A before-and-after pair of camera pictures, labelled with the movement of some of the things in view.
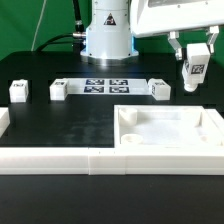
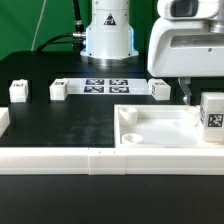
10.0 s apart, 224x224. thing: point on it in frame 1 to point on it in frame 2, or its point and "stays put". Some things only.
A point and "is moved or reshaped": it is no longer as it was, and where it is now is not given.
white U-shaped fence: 112,161 stays put
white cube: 195,65 is moved or reshaped
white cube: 160,90 stays put
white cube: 18,91 stays put
